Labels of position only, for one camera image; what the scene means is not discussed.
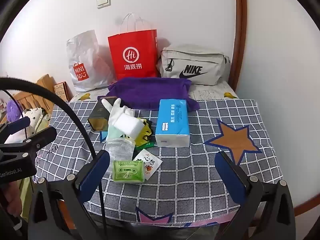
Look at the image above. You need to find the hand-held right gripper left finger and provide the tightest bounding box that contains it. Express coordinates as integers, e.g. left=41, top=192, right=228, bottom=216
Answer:
left=27, top=150, right=111, bottom=240

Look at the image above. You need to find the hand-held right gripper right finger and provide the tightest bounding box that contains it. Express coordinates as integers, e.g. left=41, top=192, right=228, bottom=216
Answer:
left=214, top=151, right=297, bottom=240

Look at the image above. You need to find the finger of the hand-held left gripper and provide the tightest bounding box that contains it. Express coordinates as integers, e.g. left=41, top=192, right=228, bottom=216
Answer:
left=23, top=126, right=58, bottom=153
left=4, top=116, right=31, bottom=143

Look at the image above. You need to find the green pocket tissue pack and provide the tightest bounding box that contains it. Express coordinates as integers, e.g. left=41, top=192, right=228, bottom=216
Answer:
left=113, top=160, right=146, bottom=183

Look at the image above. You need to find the clear plastic bag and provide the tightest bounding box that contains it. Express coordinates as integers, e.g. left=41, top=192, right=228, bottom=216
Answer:
left=104, top=138, right=136, bottom=175

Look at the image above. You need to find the white sachet with orange print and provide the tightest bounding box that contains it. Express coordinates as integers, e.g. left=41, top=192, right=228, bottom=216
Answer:
left=132, top=148, right=163, bottom=181

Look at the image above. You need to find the white sponge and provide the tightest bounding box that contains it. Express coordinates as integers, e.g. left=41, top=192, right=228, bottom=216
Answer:
left=113, top=112, right=142, bottom=140

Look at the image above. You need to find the yellow black pouch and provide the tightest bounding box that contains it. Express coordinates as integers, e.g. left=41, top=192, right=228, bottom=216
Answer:
left=134, top=118, right=153, bottom=147

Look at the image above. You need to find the white glove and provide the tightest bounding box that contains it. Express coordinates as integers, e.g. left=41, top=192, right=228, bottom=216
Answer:
left=105, top=98, right=136, bottom=141

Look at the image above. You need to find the person's left hand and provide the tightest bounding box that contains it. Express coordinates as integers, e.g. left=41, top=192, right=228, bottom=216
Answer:
left=4, top=181, right=23, bottom=218

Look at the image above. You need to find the floral cloth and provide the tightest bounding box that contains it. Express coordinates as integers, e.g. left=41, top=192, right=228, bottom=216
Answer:
left=22, top=107, right=51, bottom=136

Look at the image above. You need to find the purple plush toy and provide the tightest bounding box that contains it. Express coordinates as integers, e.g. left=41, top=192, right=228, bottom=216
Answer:
left=6, top=99, right=23, bottom=122

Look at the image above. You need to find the grey checked tablecloth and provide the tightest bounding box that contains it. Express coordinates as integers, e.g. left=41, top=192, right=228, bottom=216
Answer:
left=32, top=99, right=284, bottom=224

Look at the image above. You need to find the wooden headboard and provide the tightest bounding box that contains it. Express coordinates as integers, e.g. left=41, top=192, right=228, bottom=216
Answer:
left=14, top=74, right=68, bottom=114

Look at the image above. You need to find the brown cardboard box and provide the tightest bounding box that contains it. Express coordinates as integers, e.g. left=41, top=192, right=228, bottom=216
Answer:
left=53, top=81, right=68, bottom=102

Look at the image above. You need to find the dark green tin box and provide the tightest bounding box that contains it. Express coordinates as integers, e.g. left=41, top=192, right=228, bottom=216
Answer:
left=87, top=97, right=118, bottom=133

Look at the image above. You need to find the blue tissue pack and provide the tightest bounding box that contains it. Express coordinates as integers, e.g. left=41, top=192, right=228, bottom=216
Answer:
left=155, top=99, right=190, bottom=148

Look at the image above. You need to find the white plastic shopping bag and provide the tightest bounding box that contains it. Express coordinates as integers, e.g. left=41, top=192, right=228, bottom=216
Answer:
left=66, top=29, right=113, bottom=93

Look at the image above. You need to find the purple towel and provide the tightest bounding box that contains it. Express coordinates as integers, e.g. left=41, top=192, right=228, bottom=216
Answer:
left=97, top=77, right=201, bottom=112

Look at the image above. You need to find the beige waist bag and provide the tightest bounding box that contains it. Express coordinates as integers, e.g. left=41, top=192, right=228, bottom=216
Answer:
left=157, top=43, right=232, bottom=86

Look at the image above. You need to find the red paper shopping bag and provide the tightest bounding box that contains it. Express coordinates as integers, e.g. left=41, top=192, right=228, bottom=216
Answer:
left=108, top=13, right=159, bottom=82

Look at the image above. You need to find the brown wooden door frame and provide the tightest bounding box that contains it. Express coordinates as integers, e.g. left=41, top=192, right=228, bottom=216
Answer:
left=230, top=0, right=320, bottom=217

